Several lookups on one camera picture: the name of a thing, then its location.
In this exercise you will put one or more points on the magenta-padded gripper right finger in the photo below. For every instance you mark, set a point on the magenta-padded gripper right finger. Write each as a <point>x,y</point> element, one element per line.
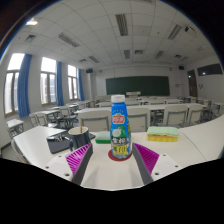
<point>146,158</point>

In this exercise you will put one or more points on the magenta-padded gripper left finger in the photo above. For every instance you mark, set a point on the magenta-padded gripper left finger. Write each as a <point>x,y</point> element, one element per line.
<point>78,160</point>

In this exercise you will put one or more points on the blue white-capped drink bottle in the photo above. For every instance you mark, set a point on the blue white-capped drink bottle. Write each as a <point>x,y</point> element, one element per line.
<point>120,133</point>

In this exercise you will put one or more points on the dark mug with white inside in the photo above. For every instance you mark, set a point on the dark mug with white inside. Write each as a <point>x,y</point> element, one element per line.
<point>80,140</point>

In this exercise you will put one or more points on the black flat pad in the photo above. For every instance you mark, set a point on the black flat pad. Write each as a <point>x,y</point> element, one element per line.
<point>58,145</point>

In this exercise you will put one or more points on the green and yellow sponge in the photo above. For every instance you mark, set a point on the green and yellow sponge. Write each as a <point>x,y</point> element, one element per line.
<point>163,133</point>

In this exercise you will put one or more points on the small green sponge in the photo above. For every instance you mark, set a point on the small green sponge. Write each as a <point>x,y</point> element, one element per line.
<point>102,137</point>

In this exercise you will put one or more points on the flat round red coaster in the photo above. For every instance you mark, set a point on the flat round red coaster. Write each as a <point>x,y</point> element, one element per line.
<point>111,156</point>

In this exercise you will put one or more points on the thin brown stir stick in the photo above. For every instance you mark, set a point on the thin brown stir stick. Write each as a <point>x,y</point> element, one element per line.
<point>81,125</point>

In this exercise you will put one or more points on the white classroom chairs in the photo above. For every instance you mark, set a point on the white classroom chairs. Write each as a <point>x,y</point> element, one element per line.
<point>175,116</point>

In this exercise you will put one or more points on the white classroom desks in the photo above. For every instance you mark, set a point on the white classroom desks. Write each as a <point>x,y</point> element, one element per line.
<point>156,107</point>

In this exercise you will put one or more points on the dark green blackboard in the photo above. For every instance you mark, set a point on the dark green blackboard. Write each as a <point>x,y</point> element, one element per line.
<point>138,85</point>

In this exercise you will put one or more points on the narrow blue curtain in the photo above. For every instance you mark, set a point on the narrow blue curtain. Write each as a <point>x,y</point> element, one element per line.
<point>81,85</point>
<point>59,85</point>

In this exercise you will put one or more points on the large bright window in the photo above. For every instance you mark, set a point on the large bright window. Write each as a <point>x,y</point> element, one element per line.
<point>72,83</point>
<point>48,83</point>
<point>10,86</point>

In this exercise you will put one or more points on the dark door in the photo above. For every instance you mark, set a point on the dark door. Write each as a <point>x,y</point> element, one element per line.
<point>192,83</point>

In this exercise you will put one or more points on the wide blue curtain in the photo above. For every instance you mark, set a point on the wide blue curtain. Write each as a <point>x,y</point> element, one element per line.
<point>24,86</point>

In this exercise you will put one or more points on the ceiling light panels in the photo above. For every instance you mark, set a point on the ceiling light panels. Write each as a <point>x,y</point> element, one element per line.
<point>121,24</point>

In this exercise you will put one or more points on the black wall speaker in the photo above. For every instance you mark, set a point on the black wall speaker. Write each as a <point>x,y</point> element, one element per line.
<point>181,67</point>
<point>89,70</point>

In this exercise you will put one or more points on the long dark wall window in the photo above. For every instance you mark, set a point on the long dark wall window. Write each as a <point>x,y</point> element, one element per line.
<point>210,69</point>

